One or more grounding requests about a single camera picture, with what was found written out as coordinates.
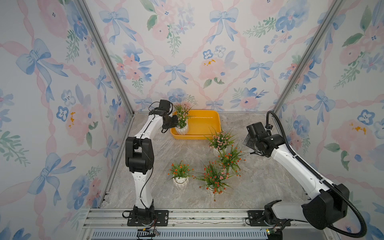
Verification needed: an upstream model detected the pink gypsophila pot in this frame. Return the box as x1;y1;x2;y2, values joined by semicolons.
206;131;235;156
175;104;191;135

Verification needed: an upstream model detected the yellow plastic storage box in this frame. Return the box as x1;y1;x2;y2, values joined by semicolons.
171;110;222;140

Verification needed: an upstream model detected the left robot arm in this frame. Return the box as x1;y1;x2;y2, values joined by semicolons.
125;100;178;227

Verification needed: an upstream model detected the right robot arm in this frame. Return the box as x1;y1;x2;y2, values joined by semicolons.
243;122;348;230

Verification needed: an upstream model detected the red flower pot right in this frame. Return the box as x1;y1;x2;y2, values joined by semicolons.
219;146;246;177

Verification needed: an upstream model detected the red flower pot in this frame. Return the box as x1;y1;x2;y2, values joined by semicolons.
219;146;246;177
194;162;233;202
168;161;191;190

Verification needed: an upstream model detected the red flower pot front centre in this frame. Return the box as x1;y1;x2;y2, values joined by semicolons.
194;162;233;202

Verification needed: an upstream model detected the red flower pot front left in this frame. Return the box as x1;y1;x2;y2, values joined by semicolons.
168;161;191;190

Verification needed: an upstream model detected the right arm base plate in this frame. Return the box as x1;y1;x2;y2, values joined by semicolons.
246;210;291;228

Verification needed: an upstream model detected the right corner aluminium post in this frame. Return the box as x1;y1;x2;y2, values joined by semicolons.
273;0;344;113

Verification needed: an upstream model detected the corner aluminium post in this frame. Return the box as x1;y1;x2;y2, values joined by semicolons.
74;0;135;118
273;0;344;113

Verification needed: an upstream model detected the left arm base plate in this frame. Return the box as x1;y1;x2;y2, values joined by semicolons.
127;209;169;227

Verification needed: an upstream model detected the left corner aluminium post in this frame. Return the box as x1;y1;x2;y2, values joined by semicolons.
74;0;135;118

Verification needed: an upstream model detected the aluminium front rail frame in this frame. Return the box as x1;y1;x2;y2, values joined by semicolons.
78;209;341;240

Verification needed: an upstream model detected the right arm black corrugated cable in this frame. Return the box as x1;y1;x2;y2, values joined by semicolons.
265;110;368;238

